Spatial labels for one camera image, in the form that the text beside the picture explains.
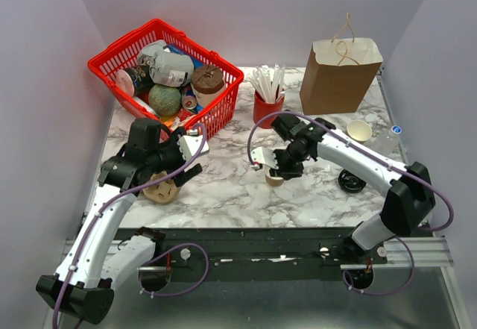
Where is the black mounting base plate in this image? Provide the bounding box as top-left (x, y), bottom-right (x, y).
top-left (76, 226), bottom-right (435, 283)

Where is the green round melon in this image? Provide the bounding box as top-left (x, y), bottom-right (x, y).
top-left (148, 84), bottom-right (182, 117)

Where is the clear plastic water bottle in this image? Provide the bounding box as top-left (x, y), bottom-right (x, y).
top-left (373, 125), bottom-right (402, 156)

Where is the brown paper takeout bag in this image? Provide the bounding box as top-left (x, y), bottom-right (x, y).
top-left (300, 13), bottom-right (383, 115)

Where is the purple cable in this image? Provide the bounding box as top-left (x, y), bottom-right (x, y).
top-left (51, 122), bottom-right (209, 329)
top-left (247, 110), bottom-right (455, 296)

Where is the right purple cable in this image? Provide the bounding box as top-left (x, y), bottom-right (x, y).
top-left (247, 110), bottom-right (455, 296)

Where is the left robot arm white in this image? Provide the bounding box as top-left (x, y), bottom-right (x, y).
top-left (36, 118), bottom-right (209, 328)

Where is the red straw holder cup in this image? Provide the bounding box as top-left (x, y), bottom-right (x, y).
top-left (253, 92), bottom-right (285, 129)

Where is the bundle of white wrapped straws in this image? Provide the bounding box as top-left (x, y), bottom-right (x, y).
top-left (247, 64), bottom-right (285, 104)

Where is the brown lidded tub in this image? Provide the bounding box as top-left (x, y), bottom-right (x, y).
top-left (191, 64), bottom-right (226, 108)

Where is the cardboard cup carrier left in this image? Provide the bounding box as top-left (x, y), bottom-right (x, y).
top-left (142, 179), bottom-right (181, 204)

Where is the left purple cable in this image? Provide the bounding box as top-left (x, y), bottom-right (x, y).
top-left (51, 122), bottom-right (209, 329)

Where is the tilted empty paper cup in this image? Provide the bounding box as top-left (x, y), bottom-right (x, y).
top-left (346, 119), bottom-right (373, 143)

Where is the black plastic lid on table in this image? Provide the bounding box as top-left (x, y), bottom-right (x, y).
top-left (338, 169), bottom-right (367, 194)

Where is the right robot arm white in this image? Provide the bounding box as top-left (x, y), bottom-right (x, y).
top-left (270, 112), bottom-right (435, 263)

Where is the grey paper wrapped package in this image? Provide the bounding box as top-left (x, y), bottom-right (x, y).
top-left (136, 40), bottom-right (195, 87)

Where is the red bull can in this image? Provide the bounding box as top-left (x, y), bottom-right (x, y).
top-left (181, 85), bottom-right (198, 110)

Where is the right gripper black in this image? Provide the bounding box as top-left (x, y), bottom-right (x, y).
top-left (266, 144), bottom-right (309, 181)

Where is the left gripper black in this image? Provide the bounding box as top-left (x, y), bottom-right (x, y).
top-left (148, 127), bottom-right (203, 187)

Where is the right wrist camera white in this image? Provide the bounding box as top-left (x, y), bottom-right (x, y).
top-left (251, 147), bottom-right (279, 171)

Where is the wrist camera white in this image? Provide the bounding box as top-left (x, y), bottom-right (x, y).
top-left (177, 129), bottom-right (209, 161)
top-left (251, 147), bottom-right (279, 171)

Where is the red plastic shopping basket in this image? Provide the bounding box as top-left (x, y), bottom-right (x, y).
top-left (87, 19), bottom-right (244, 139)

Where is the black printed can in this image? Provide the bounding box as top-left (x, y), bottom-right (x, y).
top-left (116, 65), bottom-right (154, 97)

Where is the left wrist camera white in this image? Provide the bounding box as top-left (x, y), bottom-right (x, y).
top-left (177, 129), bottom-right (209, 161)

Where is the aluminium rail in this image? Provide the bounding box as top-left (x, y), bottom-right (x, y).
top-left (58, 231), bottom-right (453, 280)

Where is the brown paper coffee cup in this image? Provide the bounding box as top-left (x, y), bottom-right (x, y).
top-left (265, 171), bottom-right (285, 187)

